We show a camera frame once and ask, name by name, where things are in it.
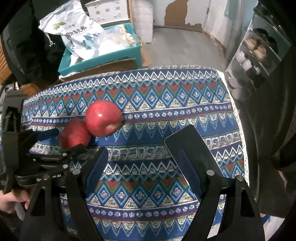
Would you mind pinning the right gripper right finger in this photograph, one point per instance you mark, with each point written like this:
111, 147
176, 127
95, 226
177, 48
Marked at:
208, 194

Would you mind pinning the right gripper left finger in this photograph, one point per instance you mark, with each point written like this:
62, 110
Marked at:
80, 184

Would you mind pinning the red apple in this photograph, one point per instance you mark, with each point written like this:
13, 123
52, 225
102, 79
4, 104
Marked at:
103, 118
74, 133

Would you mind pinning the left hand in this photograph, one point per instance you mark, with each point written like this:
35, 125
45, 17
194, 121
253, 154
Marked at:
9, 200

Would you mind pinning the black smartphone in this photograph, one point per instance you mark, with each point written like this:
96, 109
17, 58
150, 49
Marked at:
192, 150

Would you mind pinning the patterned blue tablecloth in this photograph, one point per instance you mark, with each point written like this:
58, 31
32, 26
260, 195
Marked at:
142, 195

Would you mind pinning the wooden drawer box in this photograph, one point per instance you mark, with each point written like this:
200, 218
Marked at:
32, 89

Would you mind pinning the black hanging jacket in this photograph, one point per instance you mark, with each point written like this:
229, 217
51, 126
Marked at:
32, 56

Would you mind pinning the cardboard box under crate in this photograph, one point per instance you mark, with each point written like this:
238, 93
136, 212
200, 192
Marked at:
104, 67

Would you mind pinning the teal plastic crate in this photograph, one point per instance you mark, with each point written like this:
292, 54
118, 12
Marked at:
118, 42

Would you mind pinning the white rice bag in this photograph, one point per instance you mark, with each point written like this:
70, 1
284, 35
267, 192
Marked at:
78, 31

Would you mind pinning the clear plastic bag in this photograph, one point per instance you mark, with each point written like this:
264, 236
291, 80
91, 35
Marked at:
115, 39

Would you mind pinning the shoe rack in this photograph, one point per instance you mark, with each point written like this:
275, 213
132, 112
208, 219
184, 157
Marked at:
262, 48

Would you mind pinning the white patterned storage box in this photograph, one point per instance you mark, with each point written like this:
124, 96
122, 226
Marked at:
106, 12

